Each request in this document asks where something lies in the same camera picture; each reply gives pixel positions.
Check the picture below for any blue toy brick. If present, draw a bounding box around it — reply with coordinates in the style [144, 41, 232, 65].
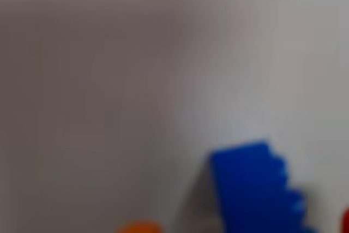
[208, 141, 318, 233]

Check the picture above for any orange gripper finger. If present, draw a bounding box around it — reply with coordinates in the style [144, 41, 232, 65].
[114, 220, 164, 233]

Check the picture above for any red object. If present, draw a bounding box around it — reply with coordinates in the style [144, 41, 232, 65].
[341, 207, 349, 233]

